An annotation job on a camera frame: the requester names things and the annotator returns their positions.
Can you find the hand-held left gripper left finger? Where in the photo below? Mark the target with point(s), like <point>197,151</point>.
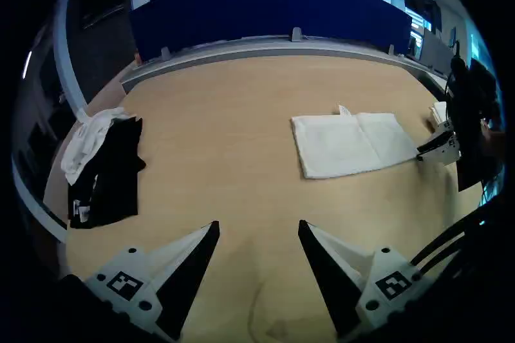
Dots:
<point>132,274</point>

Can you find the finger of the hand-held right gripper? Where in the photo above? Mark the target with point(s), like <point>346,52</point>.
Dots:
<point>444,148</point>
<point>445,126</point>

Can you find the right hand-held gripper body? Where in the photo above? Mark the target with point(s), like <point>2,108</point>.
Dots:
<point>470,109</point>

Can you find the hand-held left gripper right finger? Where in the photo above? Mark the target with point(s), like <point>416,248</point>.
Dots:
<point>378,278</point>

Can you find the white towel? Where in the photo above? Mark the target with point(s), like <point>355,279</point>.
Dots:
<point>354,144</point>

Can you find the person's right hand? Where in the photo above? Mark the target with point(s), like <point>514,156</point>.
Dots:
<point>494,142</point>

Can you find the stack of white towels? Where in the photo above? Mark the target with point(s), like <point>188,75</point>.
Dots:
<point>438,111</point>

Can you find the stack of black towels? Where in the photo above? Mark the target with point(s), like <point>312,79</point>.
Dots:
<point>116,174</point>

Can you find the heap of white towels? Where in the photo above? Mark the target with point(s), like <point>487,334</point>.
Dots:
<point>86,142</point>

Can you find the blue desk screen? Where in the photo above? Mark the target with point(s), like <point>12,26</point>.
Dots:
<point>261,9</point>

